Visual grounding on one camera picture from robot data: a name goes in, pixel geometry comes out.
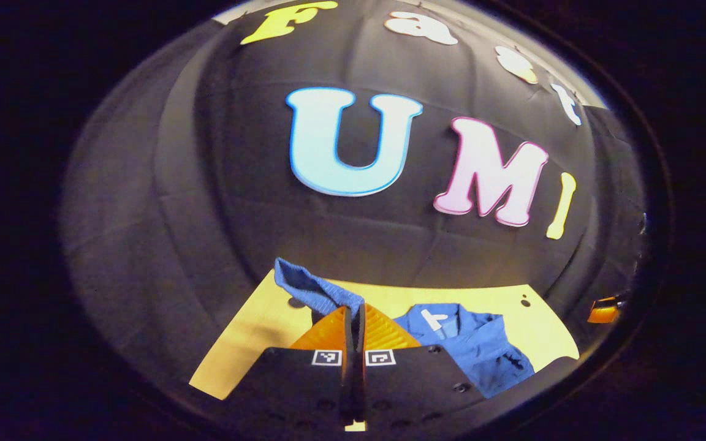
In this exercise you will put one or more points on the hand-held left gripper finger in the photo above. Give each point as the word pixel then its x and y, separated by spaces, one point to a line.
pixel 360 367
pixel 350 367

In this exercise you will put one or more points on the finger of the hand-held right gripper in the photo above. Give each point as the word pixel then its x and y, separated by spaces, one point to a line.
pixel 603 313

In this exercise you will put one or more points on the blue button-up shirt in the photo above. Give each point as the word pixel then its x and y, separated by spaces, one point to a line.
pixel 469 349

